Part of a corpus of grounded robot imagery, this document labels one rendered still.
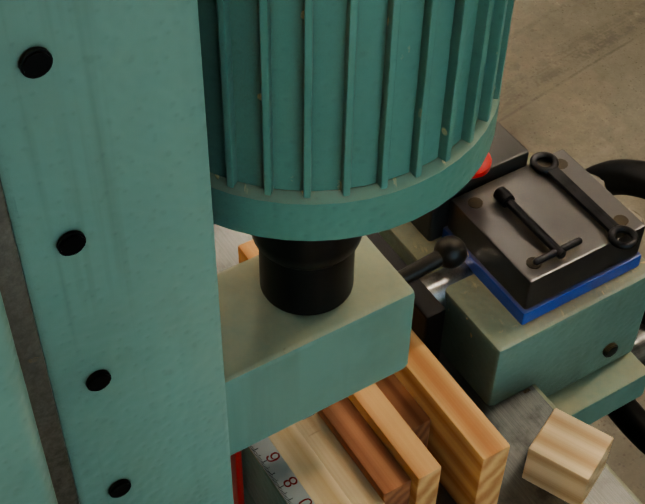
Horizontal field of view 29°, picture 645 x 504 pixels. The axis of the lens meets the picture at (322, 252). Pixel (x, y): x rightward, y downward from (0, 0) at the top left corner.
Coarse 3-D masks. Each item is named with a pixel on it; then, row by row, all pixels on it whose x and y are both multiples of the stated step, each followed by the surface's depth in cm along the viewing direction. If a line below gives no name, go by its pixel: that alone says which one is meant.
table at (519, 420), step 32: (224, 256) 93; (576, 384) 89; (608, 384) 89; (640, 384) 90; (512, 416) 83; (544, 416) 83; (576, 416) 88; (512, 448) 82; (512, 480) 80; (608, 480) 80
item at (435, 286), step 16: (384, 240) 81; (384, 256) 80; (448, 272) 84; (464, 272) 84; (416, 288) 78; (432, 288) 83; (416, 304) 77; (432, 304) 77; (416, 320) 78; (432, 320) 77; (432, 336) 78; (432, 352) 80
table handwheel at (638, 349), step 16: (608, 160) 99; (624, 160) 96; (640, 160) 96; (608, 176) 97; (624, 176) 95; (640, 176) 94; (624, 192) 96; (640, 192) 94; (640, 336) 97; (640, 352) 97; (624, 416) 109; (640, 416) 109; (624, 432) 109; (640, 432) 108; (640, 448) 108
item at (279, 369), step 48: (240, 288) 68; (384, 288) 68; (240, 336) 66; (288, 336) 66; (336, 336) 67; (384, 336) 70; (240, 384) 65; (288, 384) 67; (336, 384) 70; (240, 432) 68
